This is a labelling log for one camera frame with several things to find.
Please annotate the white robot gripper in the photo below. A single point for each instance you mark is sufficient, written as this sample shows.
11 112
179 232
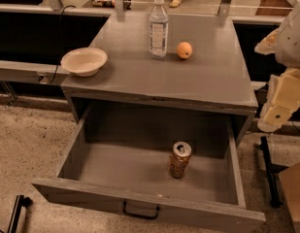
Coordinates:
292 44

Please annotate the orange soda can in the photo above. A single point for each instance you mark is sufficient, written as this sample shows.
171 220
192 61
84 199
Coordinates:
179 159

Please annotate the grey cabinet counter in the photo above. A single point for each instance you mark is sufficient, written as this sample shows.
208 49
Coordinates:
215 78

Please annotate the open grey top drawer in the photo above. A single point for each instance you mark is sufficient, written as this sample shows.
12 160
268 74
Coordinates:
120 152

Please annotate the orange fruit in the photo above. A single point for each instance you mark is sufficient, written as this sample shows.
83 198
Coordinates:
184 50

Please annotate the cardboard box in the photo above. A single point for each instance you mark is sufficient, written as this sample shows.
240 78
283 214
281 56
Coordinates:
290 182

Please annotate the clear plastic water bottle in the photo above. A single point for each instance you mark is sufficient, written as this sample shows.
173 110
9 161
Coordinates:
159 22

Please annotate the black metal stand leg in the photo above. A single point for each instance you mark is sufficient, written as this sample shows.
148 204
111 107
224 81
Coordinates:
275 199

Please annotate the white paper bowl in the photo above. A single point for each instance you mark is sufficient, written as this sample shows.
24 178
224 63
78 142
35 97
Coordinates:
84 62

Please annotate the black drawer handle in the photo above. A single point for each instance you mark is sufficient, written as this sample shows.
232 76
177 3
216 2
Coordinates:
138 211

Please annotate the grey metal rail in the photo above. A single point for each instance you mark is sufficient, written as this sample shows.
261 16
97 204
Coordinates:
25 72

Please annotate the black metal bracket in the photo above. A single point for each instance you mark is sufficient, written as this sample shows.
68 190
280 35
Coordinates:
21 202

